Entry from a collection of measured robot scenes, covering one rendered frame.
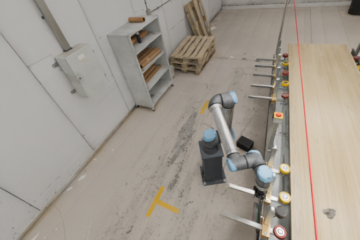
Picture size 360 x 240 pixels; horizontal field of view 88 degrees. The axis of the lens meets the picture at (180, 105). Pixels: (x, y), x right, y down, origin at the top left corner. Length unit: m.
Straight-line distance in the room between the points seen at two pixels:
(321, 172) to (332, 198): 0.21
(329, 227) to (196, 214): 1.37
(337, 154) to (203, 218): 1.53
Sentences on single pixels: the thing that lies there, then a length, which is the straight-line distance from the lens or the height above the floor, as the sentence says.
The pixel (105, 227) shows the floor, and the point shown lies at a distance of 2.89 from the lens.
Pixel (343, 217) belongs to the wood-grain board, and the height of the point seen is 0.90.
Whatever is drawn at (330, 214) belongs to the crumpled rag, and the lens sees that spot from 1.82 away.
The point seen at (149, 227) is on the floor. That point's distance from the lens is 2.67.
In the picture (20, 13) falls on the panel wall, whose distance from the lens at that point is 2.71.
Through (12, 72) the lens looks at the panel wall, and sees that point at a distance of 2.66.
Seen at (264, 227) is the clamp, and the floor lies 0.87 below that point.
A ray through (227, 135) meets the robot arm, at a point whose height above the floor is 1.38.
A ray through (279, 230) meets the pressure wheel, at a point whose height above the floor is 0.91.
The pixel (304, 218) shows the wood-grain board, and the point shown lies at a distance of 1.75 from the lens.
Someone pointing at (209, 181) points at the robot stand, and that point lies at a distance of 2.72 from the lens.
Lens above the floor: 2.47
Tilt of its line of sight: 41 degrees down
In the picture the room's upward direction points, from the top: 12 degrees counter-clockwise
